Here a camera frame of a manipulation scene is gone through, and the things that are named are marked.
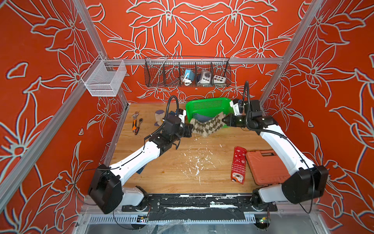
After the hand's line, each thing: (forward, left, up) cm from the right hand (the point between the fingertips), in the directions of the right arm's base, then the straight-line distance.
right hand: (220, 118), depth 78 cm
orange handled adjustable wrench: (+15, +58, -23) cm, 64 cm away
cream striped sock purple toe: (-20, +45, -24) cm, 55 cm away
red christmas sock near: (-17, -13, -25) cm, 33 cm away
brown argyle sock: (0, +7, -10) cm, 12 cm away
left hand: (-3, +15, -2) cm, 15 cm away
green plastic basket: (+29, +10, -24) cm, 39 cm away
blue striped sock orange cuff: (+20, +8, -23) cm, 31 cm away
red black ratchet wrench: (+16, +54, -22) cm, 60 cm away
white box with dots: (+30, -3, +4) cm, 30 cm away
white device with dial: (+29, +6, +7) cm, 30 cm away
